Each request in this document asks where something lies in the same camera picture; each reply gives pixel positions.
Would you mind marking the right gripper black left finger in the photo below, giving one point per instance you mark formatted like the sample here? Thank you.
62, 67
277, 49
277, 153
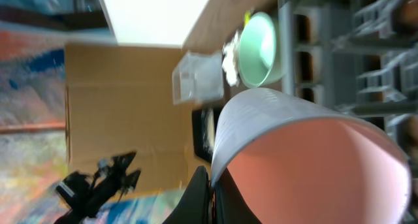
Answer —
194, 203

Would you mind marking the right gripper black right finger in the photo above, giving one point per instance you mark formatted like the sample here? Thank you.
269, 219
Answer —
229, 205

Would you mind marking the pink cup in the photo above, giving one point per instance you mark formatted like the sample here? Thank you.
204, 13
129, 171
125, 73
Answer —
294, 161

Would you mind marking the mint green bowl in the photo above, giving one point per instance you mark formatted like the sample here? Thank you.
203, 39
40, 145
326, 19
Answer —
259, 51

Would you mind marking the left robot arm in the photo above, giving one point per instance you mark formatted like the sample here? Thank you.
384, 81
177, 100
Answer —
85, 194

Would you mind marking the grey dishwasher rack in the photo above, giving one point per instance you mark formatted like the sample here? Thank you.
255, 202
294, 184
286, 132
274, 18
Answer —
349, 53

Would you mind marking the black tray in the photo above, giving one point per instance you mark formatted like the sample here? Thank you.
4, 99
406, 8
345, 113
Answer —
204, 124

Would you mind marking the clear plastic bin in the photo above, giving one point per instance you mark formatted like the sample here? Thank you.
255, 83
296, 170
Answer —
198, 78

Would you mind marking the cardboard box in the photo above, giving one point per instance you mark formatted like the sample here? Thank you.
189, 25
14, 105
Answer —
119, 99

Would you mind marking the crumpled white tissue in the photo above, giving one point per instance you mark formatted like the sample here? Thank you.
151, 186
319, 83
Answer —
230, 60

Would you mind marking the yellow snack wrapper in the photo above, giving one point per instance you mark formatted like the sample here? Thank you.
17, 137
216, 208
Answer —
247, 17

